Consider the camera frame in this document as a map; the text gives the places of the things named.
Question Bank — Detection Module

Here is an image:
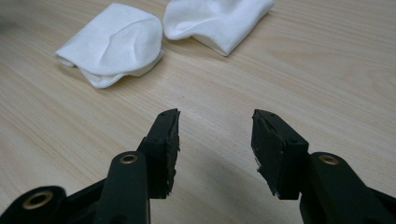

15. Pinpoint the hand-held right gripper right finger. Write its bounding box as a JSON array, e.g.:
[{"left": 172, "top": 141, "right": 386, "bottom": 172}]
[{"left": 250, "top": 108, "right": 310, "bottom": 201}]

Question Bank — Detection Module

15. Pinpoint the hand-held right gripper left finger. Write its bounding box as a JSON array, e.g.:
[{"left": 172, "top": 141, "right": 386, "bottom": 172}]
[{"left": 136, "top": 108, "right": 181, "bottom": 200}]

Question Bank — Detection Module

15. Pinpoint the white ankle sock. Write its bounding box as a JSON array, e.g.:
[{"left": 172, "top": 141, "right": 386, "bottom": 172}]
[
  {"left": 54, "top": 3, "right": 165, "bottom": 90},
  {"left": 163, "top": 0, "right": 276, "bottom": 57}
]

